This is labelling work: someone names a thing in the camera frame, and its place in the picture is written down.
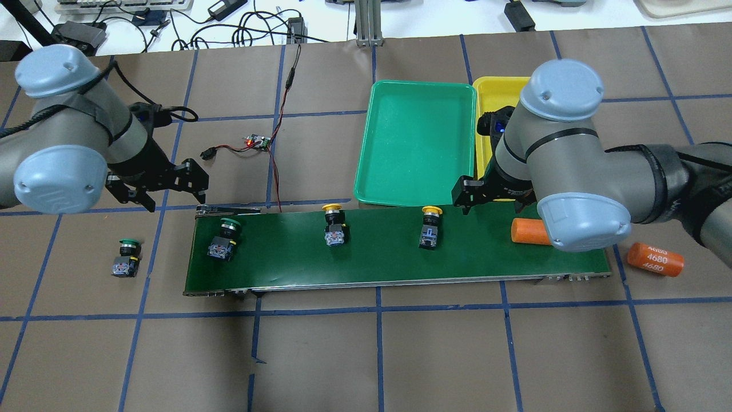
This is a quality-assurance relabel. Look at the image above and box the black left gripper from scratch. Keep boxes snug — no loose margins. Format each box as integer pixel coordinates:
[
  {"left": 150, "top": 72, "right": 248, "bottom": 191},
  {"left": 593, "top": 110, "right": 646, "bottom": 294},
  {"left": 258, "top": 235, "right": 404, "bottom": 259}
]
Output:
[{"left": 105, "top": 102, "right": 209, "bottom": 213}]

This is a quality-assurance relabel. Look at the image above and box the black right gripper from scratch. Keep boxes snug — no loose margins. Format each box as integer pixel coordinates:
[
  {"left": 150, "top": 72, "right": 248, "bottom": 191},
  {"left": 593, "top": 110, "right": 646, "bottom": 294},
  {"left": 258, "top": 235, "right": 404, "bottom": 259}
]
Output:
[{"left": 452, "top": 105, "right": 538, "bottom": 216}]

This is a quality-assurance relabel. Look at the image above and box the yellow push button switch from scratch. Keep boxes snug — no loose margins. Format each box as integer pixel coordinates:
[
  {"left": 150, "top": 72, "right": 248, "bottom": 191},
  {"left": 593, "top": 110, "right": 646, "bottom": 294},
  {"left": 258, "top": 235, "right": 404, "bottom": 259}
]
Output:
[{"left": 419, "top": 205, "right": 443, "bottom": 250}]

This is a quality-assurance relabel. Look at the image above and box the plain orange cylinder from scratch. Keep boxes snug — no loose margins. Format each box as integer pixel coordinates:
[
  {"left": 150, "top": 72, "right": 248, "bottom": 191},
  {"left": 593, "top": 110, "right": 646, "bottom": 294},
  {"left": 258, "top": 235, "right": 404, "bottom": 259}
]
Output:
[{"left": 510, "top": 218, "right": 552, "bottom": 245}]

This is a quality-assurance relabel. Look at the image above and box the green push button switch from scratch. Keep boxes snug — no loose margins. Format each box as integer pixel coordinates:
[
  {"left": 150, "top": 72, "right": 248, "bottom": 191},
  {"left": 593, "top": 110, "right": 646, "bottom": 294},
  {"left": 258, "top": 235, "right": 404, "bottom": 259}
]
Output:
[{"left": 206, "top": 218, "right": 241, "bottom": 262}]

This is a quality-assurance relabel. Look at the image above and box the orange cylinder marked 4680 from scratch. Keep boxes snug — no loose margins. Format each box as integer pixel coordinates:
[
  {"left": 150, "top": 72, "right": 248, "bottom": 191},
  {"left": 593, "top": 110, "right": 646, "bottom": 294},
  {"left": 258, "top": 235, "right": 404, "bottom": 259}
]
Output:
[{"left": 626, "top": 242, "right": 685, "bottom": 278}]

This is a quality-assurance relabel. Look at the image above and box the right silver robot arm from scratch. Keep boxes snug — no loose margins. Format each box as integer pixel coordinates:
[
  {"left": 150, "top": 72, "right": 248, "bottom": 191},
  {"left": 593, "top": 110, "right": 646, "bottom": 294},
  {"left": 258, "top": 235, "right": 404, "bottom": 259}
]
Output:
[{"left": 452, "top": 58, "right": 731, "bottom": 266}]

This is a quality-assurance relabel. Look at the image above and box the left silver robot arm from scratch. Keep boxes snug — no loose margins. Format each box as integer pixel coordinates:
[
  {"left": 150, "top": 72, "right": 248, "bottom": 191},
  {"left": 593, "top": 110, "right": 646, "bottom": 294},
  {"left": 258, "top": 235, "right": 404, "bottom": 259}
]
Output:
[{"left": 1, "top": 44, "right": 209, "bottom": 214}]

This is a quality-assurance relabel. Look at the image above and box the black plug connector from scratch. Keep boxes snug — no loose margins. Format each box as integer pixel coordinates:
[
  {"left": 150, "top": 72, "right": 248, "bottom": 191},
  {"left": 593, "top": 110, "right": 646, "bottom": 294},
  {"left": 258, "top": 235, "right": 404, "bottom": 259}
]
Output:
[{"left": 200, "top": 146, "right": 218, "bottom": 161}]

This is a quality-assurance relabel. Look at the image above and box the green plastic tray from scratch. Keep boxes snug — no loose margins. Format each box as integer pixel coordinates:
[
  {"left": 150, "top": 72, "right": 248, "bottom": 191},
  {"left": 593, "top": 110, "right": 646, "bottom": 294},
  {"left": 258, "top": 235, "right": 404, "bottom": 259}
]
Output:
[{"left": 353, "top": 79, "right": 478, "bottom": 207}]

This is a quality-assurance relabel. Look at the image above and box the green conveyor belt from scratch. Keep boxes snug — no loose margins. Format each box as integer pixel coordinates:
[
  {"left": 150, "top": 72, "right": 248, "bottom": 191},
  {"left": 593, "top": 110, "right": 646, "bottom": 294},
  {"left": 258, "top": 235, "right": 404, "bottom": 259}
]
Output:
[{"left": 183, "top": 203, "right": 611, "bottom": 296}]

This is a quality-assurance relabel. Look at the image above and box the yellow plastic tray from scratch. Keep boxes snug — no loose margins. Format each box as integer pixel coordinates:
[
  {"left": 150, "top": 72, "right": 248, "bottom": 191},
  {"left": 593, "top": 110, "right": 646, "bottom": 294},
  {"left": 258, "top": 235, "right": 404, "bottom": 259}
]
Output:
[{"left": 472, "top": 76, "right": 535, "bottom": 202}]

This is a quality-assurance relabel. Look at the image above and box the small motor controller board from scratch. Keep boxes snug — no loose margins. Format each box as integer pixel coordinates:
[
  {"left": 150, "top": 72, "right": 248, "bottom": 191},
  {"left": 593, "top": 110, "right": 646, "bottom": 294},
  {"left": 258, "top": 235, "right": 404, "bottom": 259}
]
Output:
[{"left": 245, "top": 134, "right": 272, "bottom": 152}]

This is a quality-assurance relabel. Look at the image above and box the black power adapter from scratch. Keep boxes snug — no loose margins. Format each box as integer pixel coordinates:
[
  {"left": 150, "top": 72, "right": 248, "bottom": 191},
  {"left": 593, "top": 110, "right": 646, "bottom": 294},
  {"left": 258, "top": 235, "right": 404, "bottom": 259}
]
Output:
[{"left": 503, "top": 1, "right": 535, "bottom": 32}]

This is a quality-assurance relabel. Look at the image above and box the red black power cable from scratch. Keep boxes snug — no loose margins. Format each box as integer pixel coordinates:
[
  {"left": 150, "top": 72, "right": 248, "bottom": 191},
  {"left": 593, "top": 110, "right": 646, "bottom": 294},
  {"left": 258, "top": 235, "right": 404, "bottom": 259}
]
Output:
[{"left": 214, "top": 43, "right": 304, "bottom": 213}]

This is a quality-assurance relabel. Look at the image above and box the aluminium frame post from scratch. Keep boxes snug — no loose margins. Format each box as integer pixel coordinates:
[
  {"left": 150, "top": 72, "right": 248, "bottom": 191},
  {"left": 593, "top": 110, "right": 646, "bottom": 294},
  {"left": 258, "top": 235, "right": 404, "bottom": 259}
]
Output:
[{"left": 353, "top": 0, "right": 384, "bottom": 47}]

